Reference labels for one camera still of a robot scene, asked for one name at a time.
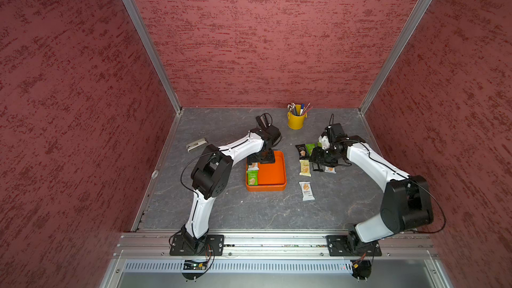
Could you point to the white cookie pack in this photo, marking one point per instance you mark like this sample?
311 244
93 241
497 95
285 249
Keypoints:
306 191
253 167

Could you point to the cream cookie pack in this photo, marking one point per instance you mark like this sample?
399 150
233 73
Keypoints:
305 168

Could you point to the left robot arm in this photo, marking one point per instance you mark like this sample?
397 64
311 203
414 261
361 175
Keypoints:
211 175

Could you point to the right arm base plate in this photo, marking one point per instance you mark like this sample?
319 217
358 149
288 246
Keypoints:
351 246

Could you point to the green cookie pack bottom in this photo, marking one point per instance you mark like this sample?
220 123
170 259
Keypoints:
252 178

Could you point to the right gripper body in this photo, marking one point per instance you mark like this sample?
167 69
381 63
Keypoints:
328 158

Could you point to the aluminium front rail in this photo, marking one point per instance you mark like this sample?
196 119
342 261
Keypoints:
277 244

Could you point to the white cookie pack top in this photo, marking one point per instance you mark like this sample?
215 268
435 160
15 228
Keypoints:
253 167

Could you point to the black cookie pack top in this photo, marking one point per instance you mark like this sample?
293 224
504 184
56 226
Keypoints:
302 151

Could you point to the black cookie pack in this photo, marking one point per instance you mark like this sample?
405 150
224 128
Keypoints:
317 167
302 151

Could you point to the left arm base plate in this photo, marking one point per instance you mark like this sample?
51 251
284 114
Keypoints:
184 245

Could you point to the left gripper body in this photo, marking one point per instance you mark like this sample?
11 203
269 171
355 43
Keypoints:
262 156

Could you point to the pens in cup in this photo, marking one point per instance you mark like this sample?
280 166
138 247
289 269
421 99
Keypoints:
298 110

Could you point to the yellow pen cup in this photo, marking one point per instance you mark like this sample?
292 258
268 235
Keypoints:
295 122

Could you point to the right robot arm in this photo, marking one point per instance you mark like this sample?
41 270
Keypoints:
406 202

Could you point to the white cookie pack bottom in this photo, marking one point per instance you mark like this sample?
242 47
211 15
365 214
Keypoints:
306 191

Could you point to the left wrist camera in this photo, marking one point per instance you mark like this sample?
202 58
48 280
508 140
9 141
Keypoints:
271 136

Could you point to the green cookie pack hidden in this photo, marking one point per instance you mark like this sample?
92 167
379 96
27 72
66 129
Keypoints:
310 148

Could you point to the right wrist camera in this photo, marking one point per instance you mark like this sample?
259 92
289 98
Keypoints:
332 137

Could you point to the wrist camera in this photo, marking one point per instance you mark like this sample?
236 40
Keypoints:
271 136
332 137

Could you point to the orange storage box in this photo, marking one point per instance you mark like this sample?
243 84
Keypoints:
272 177

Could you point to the white cookie pack sideways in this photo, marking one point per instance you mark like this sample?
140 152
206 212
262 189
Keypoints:
329 170

